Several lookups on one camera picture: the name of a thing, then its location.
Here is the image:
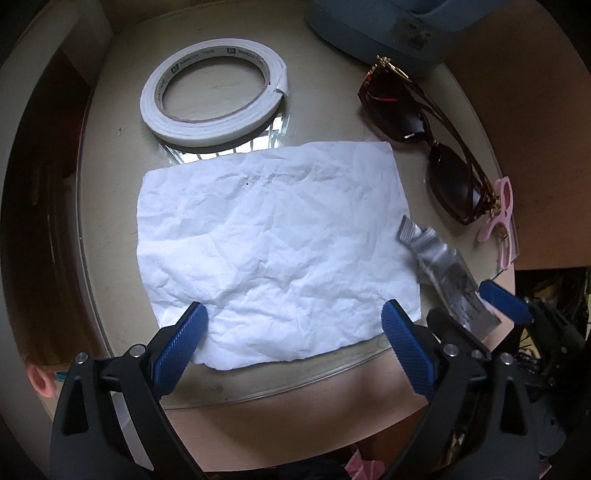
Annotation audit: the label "silver sachet packet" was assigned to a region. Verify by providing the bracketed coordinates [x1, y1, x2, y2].
[398, 215, 501, 341]

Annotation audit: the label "pink striped fabric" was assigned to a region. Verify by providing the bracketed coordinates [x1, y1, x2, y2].
[345, 449, 386, 480]

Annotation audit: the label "pink clothes peg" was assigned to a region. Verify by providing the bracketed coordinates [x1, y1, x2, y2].
[477, 176, 516, 270]

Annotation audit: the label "crumpled white paper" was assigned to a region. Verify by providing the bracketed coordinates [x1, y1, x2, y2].
[136, 141, 422, 371]

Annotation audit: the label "dark sunglasses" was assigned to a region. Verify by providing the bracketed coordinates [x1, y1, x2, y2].
[358, 56, 500, 225]

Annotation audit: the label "glass table plate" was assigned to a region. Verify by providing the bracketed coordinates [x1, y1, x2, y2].
[78, 1, 502, 410]

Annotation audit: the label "white tape roll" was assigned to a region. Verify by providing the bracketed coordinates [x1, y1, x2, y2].
[139, 38, 288, 150]

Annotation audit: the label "blue plastic pitcher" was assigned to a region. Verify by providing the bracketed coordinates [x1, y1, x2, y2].
[305, 0, 506, 77]

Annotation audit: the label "pink tape ring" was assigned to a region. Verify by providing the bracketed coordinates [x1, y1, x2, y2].
[25, 361, 59, 400]

